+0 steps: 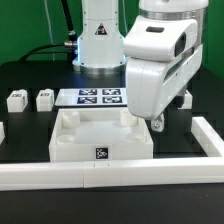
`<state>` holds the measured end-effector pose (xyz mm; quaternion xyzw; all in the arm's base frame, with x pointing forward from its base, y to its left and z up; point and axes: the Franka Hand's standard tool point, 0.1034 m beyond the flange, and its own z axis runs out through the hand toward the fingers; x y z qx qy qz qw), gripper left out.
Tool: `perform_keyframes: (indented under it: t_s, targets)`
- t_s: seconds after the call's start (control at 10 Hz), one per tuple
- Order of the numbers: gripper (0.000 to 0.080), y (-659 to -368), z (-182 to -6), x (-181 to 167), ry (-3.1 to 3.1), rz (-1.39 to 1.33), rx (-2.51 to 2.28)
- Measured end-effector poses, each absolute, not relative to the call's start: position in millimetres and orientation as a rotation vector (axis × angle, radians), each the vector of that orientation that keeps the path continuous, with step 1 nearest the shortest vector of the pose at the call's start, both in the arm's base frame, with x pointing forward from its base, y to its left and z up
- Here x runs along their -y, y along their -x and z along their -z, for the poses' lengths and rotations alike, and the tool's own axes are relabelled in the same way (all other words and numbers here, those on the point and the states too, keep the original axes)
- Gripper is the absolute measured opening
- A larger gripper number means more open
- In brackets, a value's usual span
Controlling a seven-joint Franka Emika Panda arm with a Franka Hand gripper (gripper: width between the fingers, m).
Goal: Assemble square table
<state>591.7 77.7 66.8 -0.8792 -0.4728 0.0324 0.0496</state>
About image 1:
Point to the black cable horizontal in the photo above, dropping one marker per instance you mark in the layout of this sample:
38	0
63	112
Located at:
68	48

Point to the white square table top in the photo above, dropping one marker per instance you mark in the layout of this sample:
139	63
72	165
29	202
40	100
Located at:
99	134

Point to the white block at left edge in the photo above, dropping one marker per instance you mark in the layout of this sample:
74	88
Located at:
2	133

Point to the white marker plate with tags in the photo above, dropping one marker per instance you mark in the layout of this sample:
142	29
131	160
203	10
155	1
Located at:
91	97

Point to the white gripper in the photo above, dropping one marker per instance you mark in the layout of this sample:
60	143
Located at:
162	57

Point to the black cable thick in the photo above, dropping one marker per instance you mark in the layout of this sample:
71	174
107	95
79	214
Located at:
68	19

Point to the white U-shaped obstacle fence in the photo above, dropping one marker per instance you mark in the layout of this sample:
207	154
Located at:
207	169

